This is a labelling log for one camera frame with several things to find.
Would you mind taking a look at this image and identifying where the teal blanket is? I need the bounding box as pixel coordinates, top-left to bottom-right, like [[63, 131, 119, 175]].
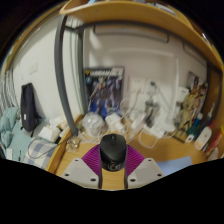
[[0, 106, 21, 148]]

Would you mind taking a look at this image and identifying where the white pump lotion bottle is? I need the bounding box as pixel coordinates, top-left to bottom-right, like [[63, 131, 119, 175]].
[[193, 119, 214, 152]]

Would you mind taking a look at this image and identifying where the blue robot model box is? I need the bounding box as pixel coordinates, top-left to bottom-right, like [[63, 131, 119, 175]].
[[83, 66, 126, 118]]

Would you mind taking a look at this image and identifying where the black computer mouse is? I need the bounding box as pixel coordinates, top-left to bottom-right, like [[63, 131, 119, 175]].
[[99, 133, 128, 173]]

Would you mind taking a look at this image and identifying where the colourful printed box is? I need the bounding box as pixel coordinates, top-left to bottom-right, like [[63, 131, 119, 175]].
[[184, 71, 209, 134]]

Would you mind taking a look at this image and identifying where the grey metal shelf frame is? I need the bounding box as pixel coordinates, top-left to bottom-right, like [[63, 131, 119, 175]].
[[54, 14, 224, 138]]

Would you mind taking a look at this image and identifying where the white wall box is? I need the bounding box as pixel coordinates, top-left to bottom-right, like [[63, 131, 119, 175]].
[[176, 87, 189, 101]]

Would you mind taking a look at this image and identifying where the metal cup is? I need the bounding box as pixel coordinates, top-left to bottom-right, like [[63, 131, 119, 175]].
[[144, 99, 160, 128]]

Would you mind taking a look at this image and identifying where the clear plastic wrapper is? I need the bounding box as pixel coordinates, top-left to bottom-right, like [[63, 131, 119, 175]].
[[65, 136, 82, 153]]

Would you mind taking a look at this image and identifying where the brown tree figure toy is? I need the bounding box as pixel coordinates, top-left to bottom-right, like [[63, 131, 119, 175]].
[[173, 96, 201, 134]]

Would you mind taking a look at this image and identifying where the clear round plastic bag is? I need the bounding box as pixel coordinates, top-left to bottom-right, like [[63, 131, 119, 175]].
[[82, 112, 106, 137]]

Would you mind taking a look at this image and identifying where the white power strip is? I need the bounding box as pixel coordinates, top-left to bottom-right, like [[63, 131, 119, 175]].
[[141, 124, 166, 139]]

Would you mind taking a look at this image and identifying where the white charger adapter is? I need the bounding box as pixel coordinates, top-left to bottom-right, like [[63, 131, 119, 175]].
[[129, 113, 146, 131]]

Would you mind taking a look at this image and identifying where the white desk lamp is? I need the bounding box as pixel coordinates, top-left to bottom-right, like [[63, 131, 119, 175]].
[[106, 46, 181, 133]]

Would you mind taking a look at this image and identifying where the small white cube clock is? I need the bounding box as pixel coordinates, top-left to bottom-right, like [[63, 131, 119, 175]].
[[185, 133, 196, 144]]

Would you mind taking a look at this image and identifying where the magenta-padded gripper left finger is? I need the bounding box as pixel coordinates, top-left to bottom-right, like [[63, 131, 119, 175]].
[[60, 145, 103, 190]]

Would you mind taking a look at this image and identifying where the white wall socket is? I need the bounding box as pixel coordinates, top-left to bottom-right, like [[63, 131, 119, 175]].
[[129, 77, 146, 94], [145, 79, 161, 96]]

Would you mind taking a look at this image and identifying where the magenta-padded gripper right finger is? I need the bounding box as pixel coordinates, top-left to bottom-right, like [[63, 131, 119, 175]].
[[124, 145, 165, 190]]

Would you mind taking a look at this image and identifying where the bed with checked sheet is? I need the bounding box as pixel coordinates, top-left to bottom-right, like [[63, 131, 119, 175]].
[[0, 106, 68, 169]]

